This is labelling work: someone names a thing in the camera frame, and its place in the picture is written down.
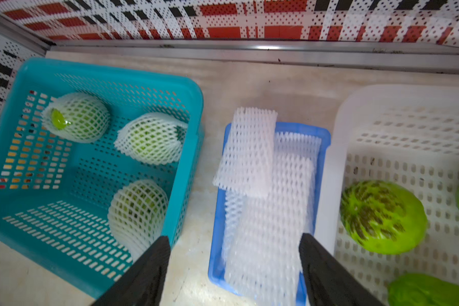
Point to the stack of white foam nets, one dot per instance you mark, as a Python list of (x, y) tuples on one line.
[(260, 246)]

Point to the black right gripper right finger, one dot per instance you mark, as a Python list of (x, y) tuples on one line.
[(327, 281)]

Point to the dark-spotted custard apple front right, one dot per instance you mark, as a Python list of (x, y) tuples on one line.
[(383, 217)]

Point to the sleeved custard apple front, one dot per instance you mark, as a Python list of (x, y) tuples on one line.
[(136, 215)]

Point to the sleeved custard apple right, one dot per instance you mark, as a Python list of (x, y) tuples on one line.
[(153, 138)]

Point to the teal plastic basket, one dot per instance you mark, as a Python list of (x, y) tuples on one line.
[(55, 194)]

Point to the white foam net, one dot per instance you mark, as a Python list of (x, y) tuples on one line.
[(248, 156)]

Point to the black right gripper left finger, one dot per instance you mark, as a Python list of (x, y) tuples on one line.
[(143, 282)]

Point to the sleeved custard apple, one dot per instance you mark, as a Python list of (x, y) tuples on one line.
[(77, 117), (136, 215), (153, 138)]

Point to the pale green custard apple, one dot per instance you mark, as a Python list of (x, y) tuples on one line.
[(422, 289)]

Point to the sleeved custard apple left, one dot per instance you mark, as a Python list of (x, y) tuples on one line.
[(77, 117)]

